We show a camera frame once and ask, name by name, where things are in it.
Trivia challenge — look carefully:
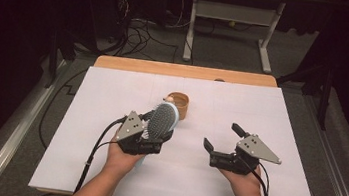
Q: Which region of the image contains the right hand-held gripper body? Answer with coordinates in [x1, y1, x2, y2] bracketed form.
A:
[208, 129, 285, 179]

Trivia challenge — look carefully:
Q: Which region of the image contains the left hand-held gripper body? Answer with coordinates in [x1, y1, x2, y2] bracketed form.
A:
[112, 108, 166, 159]

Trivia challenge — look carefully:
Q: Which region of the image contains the light blue hairbrush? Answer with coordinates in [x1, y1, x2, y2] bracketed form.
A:
[133, 99, 182, 174]

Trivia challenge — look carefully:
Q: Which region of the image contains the wooden cup with small figure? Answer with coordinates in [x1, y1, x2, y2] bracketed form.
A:
[163, 90, 191, 122]

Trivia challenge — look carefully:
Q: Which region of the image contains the person's left hand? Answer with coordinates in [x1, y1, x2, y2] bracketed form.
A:
[104, 134, 147, 178]

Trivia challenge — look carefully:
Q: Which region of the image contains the person's right hand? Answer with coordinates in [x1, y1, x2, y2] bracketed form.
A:
[216, 165, 267, 196]

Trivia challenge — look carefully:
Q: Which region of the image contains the white board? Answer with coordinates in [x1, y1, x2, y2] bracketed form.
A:
[27, 59, 334, 196]

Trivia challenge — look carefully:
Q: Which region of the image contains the wooden table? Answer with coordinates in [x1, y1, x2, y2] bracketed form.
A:
[34, 48, 327, 196]

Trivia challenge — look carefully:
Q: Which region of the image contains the black metal stand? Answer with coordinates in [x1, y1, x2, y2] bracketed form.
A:
[42, 26, 101, 95]
[271, 57, 336, 132]

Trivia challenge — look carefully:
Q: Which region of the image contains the black computer tower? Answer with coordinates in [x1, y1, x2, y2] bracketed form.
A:
[80, 0, 132, 44]

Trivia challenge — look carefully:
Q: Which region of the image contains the right hand-held gripper cable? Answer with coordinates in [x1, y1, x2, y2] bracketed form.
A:
[240, 156, 276, 196]

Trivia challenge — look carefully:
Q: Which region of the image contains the hand-held gripper cable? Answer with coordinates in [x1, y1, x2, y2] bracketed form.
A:
[240, 156, 276, 196]
[73, 111, 128, 196]

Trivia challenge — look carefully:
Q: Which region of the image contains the left hand-held gripper cable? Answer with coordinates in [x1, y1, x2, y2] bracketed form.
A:
[73, 111, 128, 196]

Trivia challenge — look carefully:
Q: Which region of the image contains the tangle of black cables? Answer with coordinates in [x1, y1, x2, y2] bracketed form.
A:
[108, 0, 185, 64]

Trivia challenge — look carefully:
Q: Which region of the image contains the black floor cable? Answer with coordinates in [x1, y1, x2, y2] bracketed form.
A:
[35, 62, 89, 155]

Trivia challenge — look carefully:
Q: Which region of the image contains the white desk frame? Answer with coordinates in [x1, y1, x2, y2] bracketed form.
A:
[181, 0, 288, 76]

